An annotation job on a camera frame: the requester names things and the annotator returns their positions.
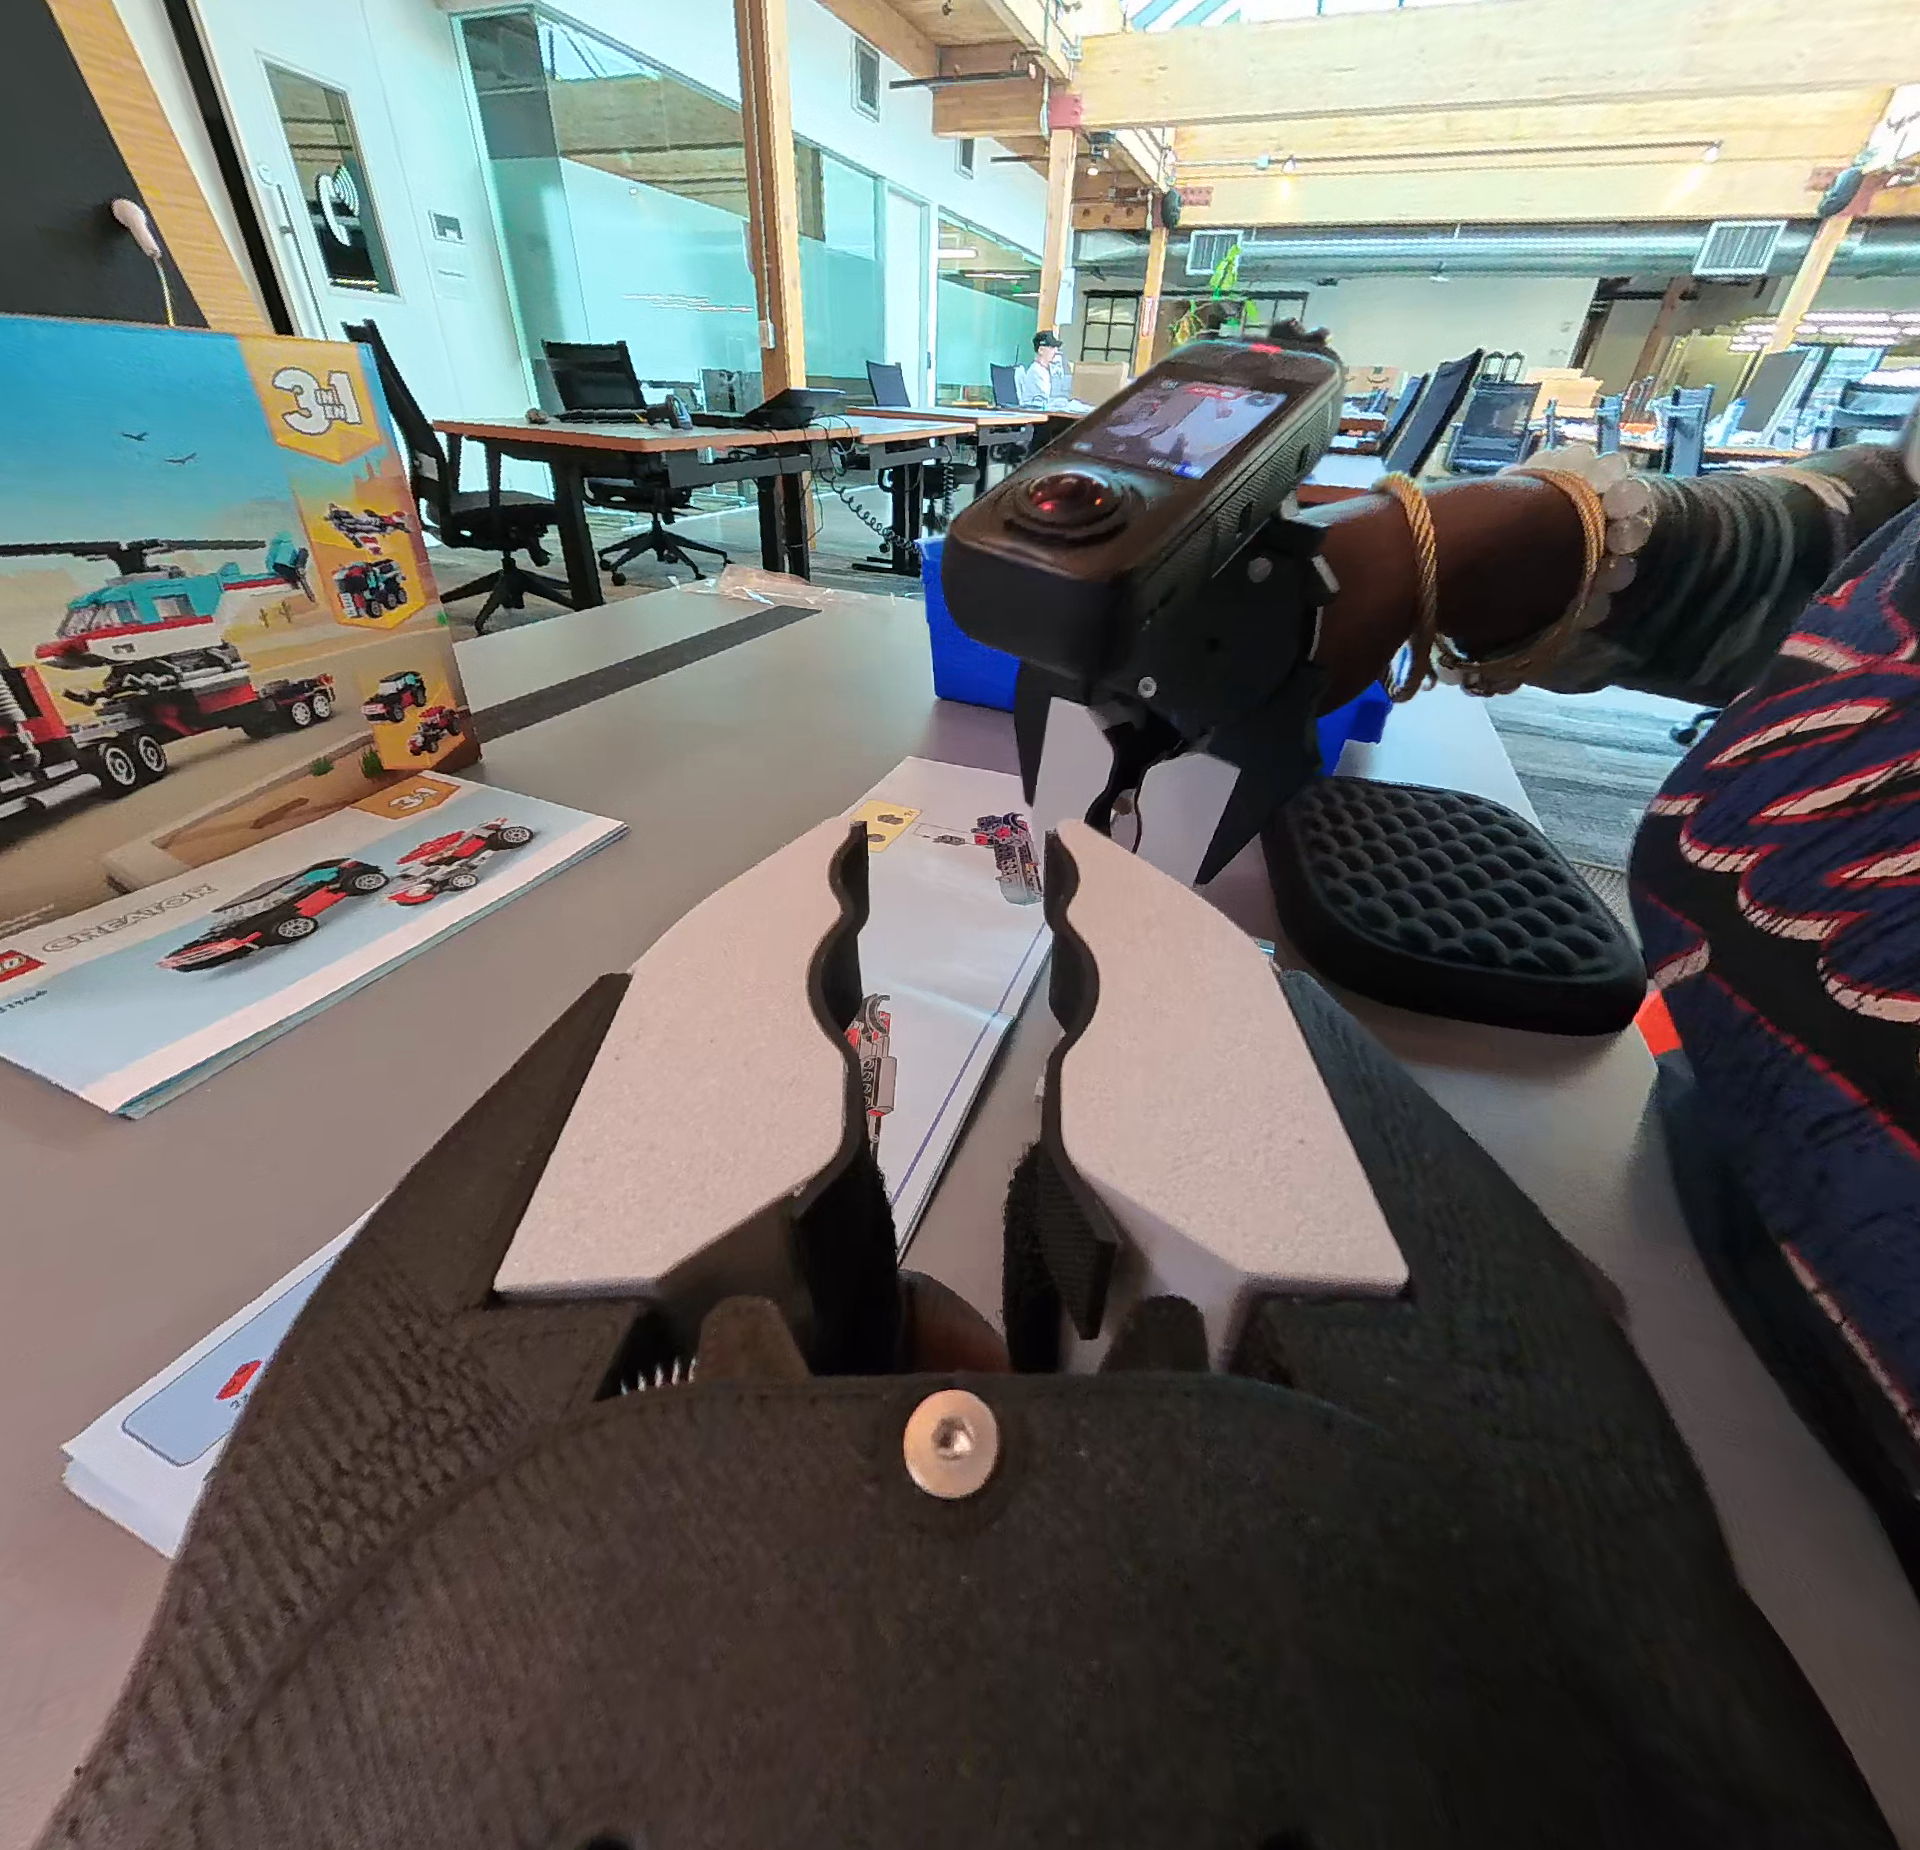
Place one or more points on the clear plastic bag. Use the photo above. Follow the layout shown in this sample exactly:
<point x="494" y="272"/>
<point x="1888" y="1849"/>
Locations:
<point x="765" y="582"/>

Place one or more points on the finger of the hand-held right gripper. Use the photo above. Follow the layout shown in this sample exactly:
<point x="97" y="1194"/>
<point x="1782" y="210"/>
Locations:
<point x="1201" y="815"/>
<point x="1079" y="755"/>

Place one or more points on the green plant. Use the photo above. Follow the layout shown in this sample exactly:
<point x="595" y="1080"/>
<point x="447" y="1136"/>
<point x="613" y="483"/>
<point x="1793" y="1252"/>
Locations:
<point x="1207" y="297"/>

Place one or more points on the black wall panel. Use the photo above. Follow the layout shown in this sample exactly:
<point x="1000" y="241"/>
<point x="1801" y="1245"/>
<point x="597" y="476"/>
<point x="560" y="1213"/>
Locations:
<point x="61" y="155"/>

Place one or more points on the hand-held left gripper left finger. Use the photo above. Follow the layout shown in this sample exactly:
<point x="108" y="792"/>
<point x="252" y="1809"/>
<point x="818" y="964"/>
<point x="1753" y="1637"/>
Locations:
<point x="689" y="1115"/>

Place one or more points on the grey desk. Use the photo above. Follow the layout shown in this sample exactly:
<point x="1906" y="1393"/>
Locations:
<point x="674" y="740"/>

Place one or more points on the wooden-top office desk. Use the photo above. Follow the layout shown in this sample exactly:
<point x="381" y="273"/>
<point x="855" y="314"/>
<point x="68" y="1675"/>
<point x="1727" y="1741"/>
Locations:
<point x="631" y="432"/>
<point x="960" y="416"/>

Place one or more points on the blue plastic bin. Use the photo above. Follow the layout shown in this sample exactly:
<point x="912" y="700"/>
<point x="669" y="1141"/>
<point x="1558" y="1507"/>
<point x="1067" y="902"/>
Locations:
<point x="967" y="666"/>

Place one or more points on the metal air duct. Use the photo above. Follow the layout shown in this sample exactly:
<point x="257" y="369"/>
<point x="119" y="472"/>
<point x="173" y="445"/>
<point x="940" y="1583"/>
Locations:
<point x="1501" y="248"/>

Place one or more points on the open instruction booklet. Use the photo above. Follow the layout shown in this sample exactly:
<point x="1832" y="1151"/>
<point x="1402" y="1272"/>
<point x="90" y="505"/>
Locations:
<point x="960" y="950"/>

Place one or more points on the closed instruction booklet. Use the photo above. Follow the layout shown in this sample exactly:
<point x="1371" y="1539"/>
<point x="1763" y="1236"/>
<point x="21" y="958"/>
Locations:
<point x="150" y="1025"/>

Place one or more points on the black office chair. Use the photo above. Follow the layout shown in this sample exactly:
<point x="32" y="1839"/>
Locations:
<point x="593" y="372"/>
<point x="497" y="516"/>

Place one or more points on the person's right hand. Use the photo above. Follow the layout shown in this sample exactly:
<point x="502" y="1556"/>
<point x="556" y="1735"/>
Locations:
<point x="1365" y="606"/>

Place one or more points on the person's patterned blue garment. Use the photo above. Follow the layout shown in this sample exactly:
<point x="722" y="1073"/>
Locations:
<point x="1800" y="981"/>

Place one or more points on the black dimpled wrist pad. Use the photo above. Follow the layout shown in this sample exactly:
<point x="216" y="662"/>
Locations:
<point x="1440" y="906"/>

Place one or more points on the black monitor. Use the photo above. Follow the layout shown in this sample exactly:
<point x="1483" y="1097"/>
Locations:
<point x="1431" y="411"/>

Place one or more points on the toy set cardboard box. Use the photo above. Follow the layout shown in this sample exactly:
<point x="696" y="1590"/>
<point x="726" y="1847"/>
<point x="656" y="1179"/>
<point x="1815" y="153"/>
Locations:
<point x="150" y="530"/>

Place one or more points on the person's right forearm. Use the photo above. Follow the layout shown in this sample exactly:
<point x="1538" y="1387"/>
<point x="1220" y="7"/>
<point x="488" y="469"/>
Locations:
<point x="1485" y="576"/>

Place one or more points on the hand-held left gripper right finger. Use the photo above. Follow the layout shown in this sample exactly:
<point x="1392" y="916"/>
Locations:
<point x="1215" y="1115"/>

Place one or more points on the wooden column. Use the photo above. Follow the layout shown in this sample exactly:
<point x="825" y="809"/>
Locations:
<point x="768" y="155"/>

